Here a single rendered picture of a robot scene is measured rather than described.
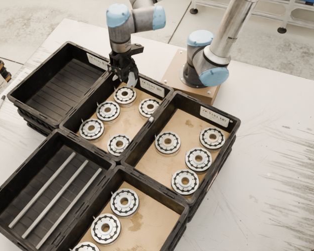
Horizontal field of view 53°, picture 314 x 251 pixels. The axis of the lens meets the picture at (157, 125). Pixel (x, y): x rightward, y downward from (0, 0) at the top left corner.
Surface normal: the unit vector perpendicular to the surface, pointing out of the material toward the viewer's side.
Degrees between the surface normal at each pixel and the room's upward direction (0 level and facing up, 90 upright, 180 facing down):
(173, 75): 2
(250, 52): 0
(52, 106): 0
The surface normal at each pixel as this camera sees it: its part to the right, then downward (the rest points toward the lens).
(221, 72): 0.21, 0.86
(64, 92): -0.04, -0.55
